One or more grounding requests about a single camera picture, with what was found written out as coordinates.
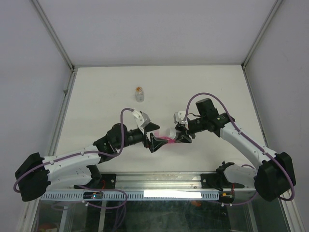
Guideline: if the pink pill organizer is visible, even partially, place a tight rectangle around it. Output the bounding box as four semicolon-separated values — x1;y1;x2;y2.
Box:
154;130;175;144

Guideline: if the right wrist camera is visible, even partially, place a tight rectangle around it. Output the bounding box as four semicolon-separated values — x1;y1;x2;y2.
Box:
173;111;188;125

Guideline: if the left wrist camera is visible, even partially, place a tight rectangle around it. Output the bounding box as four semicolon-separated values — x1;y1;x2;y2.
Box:
132;109;151;133

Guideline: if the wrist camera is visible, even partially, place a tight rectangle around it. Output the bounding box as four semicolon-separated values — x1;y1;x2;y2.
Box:
173;111;188;125
132;109;151;133

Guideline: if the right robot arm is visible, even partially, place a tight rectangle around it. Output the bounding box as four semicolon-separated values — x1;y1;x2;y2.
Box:
172;98;296;202

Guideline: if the white blue pill bottle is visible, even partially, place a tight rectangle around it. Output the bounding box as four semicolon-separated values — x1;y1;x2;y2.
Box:
165;128;180;140

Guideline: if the white slotted cable duct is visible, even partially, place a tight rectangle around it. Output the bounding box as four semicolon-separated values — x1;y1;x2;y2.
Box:
40;190;219;202

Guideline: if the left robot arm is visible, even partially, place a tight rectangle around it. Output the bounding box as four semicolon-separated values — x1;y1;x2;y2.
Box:
13;108;168;202

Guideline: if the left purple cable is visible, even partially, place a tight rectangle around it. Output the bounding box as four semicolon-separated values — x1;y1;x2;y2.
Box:
13;108;135;208

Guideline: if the left aluminium frame post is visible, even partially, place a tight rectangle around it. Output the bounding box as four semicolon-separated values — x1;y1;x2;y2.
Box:
30;0;74;71

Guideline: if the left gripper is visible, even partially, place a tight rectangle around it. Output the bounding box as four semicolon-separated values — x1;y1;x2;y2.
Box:
116;122;168;152

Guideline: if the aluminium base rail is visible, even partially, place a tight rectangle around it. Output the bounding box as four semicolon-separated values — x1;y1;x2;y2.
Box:
31;170;266;193

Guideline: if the aluminium frame post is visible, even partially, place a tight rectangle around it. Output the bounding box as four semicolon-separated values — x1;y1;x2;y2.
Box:
241;0;284;69
30;0;74;71

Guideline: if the clear glass pill bottle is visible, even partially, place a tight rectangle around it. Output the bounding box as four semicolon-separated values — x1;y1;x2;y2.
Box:
135;89;145;102

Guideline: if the right aluminium frame post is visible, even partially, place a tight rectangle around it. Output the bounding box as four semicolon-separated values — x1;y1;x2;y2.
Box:
241;0;284;69

